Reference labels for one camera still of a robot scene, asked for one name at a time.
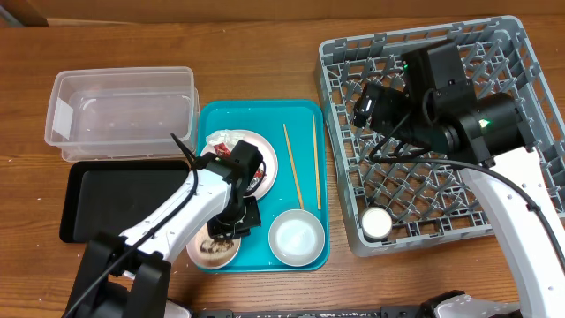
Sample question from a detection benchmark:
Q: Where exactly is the large white plate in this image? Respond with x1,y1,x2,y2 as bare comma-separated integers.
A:
200,130,278,200

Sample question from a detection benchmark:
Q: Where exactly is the small pink bowl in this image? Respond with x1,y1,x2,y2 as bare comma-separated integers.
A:
185,224,241,270

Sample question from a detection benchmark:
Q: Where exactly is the right wooden chopstick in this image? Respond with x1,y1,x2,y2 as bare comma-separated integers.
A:
312,115,321,210

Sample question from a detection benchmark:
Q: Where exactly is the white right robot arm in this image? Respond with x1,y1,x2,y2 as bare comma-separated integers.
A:
354,40,564,317

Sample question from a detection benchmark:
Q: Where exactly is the black rail at table edge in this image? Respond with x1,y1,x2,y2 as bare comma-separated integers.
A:
167,290,504,318

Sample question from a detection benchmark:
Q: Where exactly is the clear plastic waste bin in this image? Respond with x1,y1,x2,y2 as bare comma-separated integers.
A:
44,66,200,162

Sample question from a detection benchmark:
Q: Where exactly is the red foil snack wrapper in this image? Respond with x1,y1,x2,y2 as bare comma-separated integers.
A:
214,140,266,187

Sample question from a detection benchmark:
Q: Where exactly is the grey plastic dishwasher rack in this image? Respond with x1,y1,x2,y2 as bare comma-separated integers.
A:
314,16,564,257

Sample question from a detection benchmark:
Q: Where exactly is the black rectangular waste tray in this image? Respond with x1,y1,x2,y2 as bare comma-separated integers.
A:
59,160,189,243

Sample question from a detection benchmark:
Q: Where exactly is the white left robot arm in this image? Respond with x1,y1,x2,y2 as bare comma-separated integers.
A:
64,140,263,318

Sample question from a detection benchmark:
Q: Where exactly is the left wooden chopstick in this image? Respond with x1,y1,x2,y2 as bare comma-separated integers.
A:
283,124,305,210

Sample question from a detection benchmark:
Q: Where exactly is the brown food scrap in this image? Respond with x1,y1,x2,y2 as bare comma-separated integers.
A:
199,239,235,257

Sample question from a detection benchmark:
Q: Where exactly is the teal plastic serving tray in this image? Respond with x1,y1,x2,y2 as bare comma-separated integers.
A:
198,100,330,273

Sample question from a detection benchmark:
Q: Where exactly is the wooden chopstick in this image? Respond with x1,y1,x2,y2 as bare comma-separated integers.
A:
283,124,305,210
312,115,321,210

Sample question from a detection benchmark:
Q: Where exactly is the grey ceramic bowl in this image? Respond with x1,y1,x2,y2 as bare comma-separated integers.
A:
268,209,326,267

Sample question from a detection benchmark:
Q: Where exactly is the white paper cup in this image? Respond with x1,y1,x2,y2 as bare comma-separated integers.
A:
360,207,393,240

